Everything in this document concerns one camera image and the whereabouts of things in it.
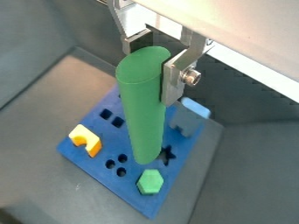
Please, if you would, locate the yellow notched block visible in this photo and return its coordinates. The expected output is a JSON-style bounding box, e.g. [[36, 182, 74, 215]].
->
[[68, 124, 103, 158]]

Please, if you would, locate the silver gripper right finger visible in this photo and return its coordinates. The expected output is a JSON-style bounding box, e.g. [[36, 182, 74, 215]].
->
[[162, 27, 215, 107]]

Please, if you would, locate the green hexagonal peg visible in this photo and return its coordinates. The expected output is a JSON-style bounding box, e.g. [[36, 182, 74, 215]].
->
[[136, 169, 164, 195]]

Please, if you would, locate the light blue oval block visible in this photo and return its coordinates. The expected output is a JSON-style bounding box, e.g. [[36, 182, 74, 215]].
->
[[168, 96, 211, 138]]

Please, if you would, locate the green cylinder peg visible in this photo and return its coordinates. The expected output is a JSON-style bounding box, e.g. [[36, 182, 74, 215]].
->
[[116, 46, 171, 165]]

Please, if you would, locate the blue shape-sorter base block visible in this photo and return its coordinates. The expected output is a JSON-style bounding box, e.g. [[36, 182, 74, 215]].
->
[[58, 88, 203, 219]]

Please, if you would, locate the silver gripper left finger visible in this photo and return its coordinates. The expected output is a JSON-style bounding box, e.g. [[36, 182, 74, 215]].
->
[[107, 0, 154, 54]]

